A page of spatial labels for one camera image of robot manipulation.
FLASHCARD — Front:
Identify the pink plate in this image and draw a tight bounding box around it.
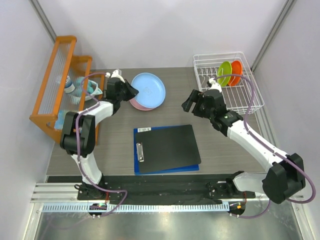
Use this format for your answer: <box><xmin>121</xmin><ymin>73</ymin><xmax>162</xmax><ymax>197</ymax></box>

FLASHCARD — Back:
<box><xmin>129</xmin><ymin>98</ymin><xmax>164</xmax><ymax>111</ymax></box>

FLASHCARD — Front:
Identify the blue plate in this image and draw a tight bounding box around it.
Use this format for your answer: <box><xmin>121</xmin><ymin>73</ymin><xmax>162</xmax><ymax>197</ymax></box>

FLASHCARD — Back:
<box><xmin>131</xmin><ymin>72</ymin><xmax>166</xmax><ymax>109</ymax></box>

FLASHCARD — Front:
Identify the green plate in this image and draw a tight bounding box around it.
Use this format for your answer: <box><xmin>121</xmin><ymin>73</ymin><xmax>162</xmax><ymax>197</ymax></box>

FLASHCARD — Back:
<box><xmin>216</xmin><ymin>61</ymin><xmax>233</xmax><ymax>87</ymax></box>

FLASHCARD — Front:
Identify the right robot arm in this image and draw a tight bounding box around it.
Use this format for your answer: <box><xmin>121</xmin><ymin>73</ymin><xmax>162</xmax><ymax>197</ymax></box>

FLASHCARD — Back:
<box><xmin>181</xmin><ymin>89</ymin><xmax>306</xmax><ymax>204</ymax></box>

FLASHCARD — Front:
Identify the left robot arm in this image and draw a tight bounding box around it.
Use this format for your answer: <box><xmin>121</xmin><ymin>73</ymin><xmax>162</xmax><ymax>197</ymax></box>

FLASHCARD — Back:
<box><xmin>60</xmin><ymin>73</ymin><xmax>139</xmax><ymax>200</ymax></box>

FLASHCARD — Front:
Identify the orange wooden shelf rack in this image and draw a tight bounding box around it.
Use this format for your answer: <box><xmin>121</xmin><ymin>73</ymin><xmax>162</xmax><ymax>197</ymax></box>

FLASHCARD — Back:
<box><xmin>29</xmin><ymin>35</ymin><xmax>93</xmax><ymax>143</ymax></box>

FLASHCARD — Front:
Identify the white and teal bowl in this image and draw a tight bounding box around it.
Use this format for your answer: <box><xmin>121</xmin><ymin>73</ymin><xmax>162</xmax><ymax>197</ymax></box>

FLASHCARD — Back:
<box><xmin>86</xmin><ymin>79</ymin><xmax>103</xmax><ymax>96</ymax></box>

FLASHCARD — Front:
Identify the teal scrub brush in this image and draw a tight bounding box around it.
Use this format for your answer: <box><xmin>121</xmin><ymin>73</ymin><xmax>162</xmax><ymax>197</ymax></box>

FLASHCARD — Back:
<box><xmin>70</xmin><ymin>77</ymin><xmax>84</xmax><ymax>105</ymax></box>

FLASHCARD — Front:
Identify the orange plate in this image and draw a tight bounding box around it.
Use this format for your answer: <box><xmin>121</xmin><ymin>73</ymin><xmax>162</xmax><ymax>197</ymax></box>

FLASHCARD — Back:
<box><xmin>228</xmin><ymin>60</ymin><xmax>243</xmax><ymax>87</ymax></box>

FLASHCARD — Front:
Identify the small white blue jar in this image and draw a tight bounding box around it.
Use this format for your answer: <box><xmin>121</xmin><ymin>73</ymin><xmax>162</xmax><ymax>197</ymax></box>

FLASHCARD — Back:
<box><xmin>64</xmin><ymin>75</ymin><xmax>75</xmax><ymax>94</ymax></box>

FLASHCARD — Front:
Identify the black clipboard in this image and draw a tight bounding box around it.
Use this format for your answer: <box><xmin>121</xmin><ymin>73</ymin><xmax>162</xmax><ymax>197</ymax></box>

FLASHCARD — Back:
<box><xmin>135</xmin><ymin>124</ymin><xmax>202</xmax><ymax>174</ymax></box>

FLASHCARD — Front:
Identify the blue folder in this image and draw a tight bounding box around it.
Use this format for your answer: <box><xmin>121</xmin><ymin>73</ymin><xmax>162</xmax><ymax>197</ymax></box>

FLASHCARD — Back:
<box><xmin>133</xmin><ymin>125</ymin><xmax>200</xmax><ymax>176</ymax></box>

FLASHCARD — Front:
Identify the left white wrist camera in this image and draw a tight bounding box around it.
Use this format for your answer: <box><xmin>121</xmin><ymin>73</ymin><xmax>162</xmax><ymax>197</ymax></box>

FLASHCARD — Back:
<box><xmin>105</xmin><ymin>69</ymin><xmax>125</xmax><ymax>82</ymax></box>

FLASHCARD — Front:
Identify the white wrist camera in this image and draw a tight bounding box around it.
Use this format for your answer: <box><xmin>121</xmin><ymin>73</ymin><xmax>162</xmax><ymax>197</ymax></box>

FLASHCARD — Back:
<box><xmin>207</xmin><ymin>77</ymin><xmax>222</xmax><ymax>93</ymax></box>
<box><xmin>105</xmin><ymin>69</ymin><xmax>125</xmax><ymax>82</ymax></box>

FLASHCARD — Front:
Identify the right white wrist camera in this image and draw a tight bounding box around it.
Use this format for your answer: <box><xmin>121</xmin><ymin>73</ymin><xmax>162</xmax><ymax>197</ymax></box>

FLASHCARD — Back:
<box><xmin>207</xmin><ymin>77</ymin><xmax>222</xmax><ymax>93</ymax></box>

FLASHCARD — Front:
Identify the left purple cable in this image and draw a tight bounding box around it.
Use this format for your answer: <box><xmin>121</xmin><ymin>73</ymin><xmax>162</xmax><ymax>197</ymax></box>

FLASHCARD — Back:
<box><xmin>74</xmin><ymin>71</ymin><xmax>129</xmax><ymax>217</ymax></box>

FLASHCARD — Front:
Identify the white wire dish rack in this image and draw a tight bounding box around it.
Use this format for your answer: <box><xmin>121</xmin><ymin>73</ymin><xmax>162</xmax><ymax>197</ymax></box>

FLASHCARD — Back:
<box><xmin>193</xmin><ymin>51</ymin><xmax>264</xmax><ymax>115</ymax></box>

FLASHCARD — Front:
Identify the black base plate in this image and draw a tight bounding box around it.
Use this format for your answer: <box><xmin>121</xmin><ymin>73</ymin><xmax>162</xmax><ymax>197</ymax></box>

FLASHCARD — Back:
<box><xmin>74</xmin><ymin>174</ymin><xmax>256</xmax><ymax>206</ymax></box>

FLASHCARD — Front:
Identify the aluminium frame rail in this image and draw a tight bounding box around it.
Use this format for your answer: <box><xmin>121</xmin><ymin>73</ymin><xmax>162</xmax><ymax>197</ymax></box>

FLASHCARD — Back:
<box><xmin>29</xmin><ymin>179</ymin><xmax>306</xmax><ymax>213</ymax></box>

